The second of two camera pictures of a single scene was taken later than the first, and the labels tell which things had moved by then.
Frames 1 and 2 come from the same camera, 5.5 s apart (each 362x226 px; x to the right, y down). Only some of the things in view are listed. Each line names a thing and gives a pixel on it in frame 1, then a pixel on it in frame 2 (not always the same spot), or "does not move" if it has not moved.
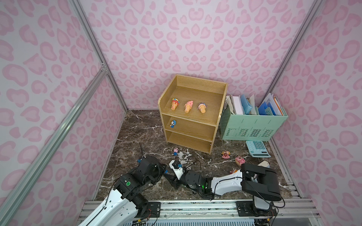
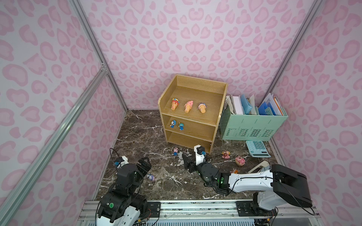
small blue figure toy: (173, 123) does not move
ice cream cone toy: (201, 107) does not move
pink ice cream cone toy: (188, 106) does not move
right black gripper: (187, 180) -> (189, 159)
